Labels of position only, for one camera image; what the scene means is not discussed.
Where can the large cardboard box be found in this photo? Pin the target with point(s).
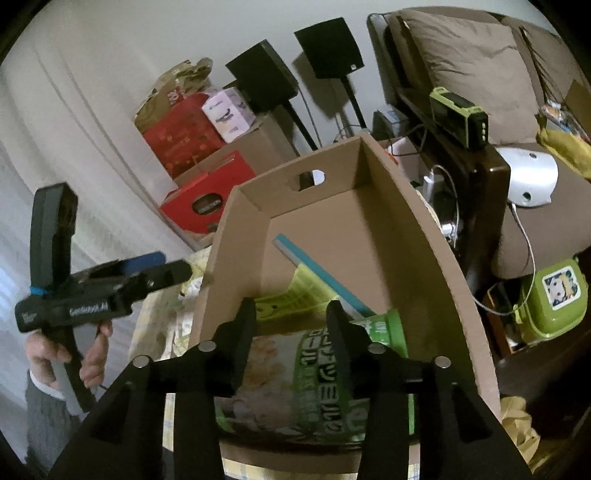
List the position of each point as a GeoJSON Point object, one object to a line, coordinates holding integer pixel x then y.
{"type": "Point", "coordinates": [369, 230]}

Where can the yellow cloth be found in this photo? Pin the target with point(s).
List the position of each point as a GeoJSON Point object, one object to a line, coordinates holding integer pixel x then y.
{"type": "Point", "coordinates": [568, 147]}

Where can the crumpled yellow paper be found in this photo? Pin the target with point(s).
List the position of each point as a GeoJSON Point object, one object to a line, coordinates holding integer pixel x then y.
{"type": "Point", "coordinates": [519, 424]}

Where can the white pink box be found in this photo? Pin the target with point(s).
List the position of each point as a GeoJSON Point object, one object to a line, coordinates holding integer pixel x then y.
{"type": "Point", "coordinates": [228, 113]}

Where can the red patterned box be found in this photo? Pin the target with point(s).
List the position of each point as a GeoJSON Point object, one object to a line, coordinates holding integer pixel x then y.
{"type": "Point", "coordinates": [180, 134]}

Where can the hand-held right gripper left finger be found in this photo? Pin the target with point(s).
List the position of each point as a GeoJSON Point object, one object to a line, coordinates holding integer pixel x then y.
{"type": "Point", "coordinates": [244, 332]}

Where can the brown paper bag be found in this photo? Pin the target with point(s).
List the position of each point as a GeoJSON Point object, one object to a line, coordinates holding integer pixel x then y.
{"type": "Point", "coordinates": [161, 92]}

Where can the white charger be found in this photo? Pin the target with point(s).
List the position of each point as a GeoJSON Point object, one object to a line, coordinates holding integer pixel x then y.
{"type": "Point", "coordinates": [433, 182]}

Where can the person's left forearm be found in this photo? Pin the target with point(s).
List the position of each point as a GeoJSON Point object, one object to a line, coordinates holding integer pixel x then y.
{"type": "Point", "coordinates": [46, 415]}

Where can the silver white device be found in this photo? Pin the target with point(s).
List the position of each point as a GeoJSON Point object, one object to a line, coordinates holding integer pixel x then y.
{"type": "Point", "coordinates": [531, 175]}

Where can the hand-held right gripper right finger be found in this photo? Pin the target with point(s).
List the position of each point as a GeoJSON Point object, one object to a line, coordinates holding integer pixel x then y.
{"type": "Point", "coordinates": [339, 332]}

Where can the green box cartoon lid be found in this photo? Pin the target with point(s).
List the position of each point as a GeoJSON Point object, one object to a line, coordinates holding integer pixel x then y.
{"type": "Point", "coordinates": [549, 300]}

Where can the red box black oval label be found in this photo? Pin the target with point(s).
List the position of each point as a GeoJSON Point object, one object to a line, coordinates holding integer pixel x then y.
{"type": "Point", "coordinates": [217, 184]}

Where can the colourful packet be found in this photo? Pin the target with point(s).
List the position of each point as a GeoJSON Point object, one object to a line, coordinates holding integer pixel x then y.
{"type": "Point", "coordinates": [558, 115]}

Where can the plain brown cardboard box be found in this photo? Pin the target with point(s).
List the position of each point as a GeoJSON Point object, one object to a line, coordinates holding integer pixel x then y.
{"type": "Point", "coordinates": [268, 138]}

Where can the green black radio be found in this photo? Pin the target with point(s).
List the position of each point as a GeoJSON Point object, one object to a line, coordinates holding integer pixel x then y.
{"type": "Point", "coordinates": [455, 115]}

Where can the green cylinder container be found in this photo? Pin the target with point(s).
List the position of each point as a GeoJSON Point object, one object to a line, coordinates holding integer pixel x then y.
{"type": "Point", "coordinates": [392, 327]}

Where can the blue white stick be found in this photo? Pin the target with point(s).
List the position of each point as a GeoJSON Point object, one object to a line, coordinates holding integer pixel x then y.
{"type": "Point", "coordinates": [314, 267]}

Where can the black speaker on stand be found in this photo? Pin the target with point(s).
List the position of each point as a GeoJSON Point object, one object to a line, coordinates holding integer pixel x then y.
{"type": "Point", "coordinates": [328, 46]}
{"type": "Point", "coordinates": [261, 69]}

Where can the brown pillow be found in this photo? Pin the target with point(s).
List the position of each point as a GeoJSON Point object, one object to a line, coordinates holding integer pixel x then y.
{"type": "Point", "coordinates": [549, 60]}
{"type": "Point", "coordinates": [461, 60]}

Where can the green snack bag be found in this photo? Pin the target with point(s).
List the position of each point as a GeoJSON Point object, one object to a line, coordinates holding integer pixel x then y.
{"type": "Point", "coordinates": [277, 369]}

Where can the person's left hand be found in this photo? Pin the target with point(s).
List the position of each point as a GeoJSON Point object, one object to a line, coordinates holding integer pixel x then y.
{"type": "Point", "coordinates": [94, 355]}

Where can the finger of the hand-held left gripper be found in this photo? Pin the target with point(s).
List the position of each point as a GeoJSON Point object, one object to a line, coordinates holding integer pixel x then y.
{"type": "Point", "coordinates": [161, 274]}
{"type": "Point", "coordinates": [141, 261]}

